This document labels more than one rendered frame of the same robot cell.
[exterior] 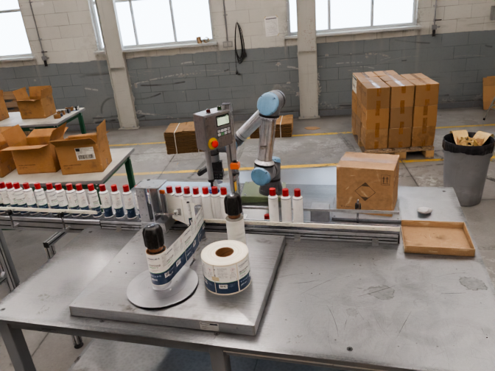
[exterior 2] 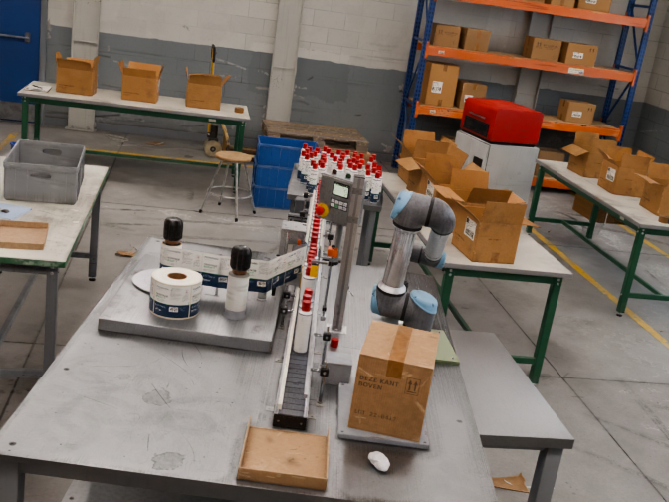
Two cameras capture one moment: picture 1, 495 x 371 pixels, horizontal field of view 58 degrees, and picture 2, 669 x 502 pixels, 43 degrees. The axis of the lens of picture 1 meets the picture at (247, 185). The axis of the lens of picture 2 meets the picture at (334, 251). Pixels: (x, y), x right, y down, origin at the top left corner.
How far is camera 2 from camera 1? 3.31 m
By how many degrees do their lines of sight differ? 67
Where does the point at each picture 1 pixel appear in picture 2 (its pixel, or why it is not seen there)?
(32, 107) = (652, 193)
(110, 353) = not seen: hidden behind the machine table
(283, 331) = (101, 342)
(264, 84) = not seen: outside the picture
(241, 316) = (112, 313)
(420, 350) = (52, 402)
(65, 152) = (461, 216)
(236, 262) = (155, 280)
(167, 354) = not seen: hidden behind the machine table
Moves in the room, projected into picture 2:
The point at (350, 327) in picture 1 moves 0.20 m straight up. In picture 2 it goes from (98, 373) to (101, 320)
